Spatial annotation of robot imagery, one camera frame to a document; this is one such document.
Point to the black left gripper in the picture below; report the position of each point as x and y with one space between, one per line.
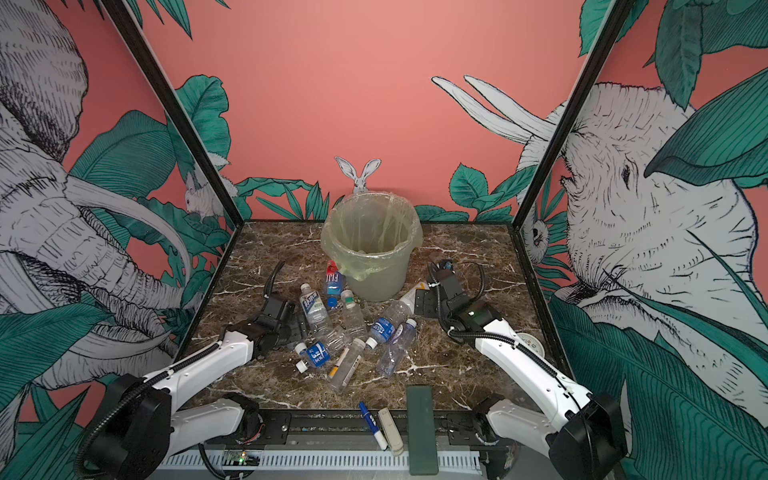
289 323

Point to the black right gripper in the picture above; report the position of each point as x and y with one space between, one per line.
428 310

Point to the white bottle yellow logo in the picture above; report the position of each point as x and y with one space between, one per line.
409 298

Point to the clear bottle blue white label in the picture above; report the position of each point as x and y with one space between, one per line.
315 312

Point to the small bottle blue label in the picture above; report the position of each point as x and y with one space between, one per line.
311 357

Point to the Fiji bottle red blue label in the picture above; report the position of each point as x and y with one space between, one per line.
334 285

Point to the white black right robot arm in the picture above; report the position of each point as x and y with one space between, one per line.
581 433

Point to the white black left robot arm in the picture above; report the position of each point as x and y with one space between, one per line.
142 421

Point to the grey bin with green liner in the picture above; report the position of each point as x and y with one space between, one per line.
370 236

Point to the clear bottle pink blue label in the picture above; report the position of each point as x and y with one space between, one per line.
401 341

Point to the clear bottle yellow inside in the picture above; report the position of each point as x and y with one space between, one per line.
346 369

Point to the clear bottle green cap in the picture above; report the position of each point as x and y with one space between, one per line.
352 316

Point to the blue white marker pen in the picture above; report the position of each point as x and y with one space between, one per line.
373 427

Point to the white eraser bar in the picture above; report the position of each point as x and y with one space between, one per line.
391 432

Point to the dark green flat block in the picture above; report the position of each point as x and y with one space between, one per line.
421 431

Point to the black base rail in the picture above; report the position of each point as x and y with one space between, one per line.
455 426

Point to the white slotted cable duct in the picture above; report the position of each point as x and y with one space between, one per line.
463 462

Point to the black right frame post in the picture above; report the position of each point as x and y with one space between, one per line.
611 27

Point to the black frame post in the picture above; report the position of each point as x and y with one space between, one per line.
125 23
611 27

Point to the black left frame post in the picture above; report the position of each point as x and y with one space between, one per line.
125 23

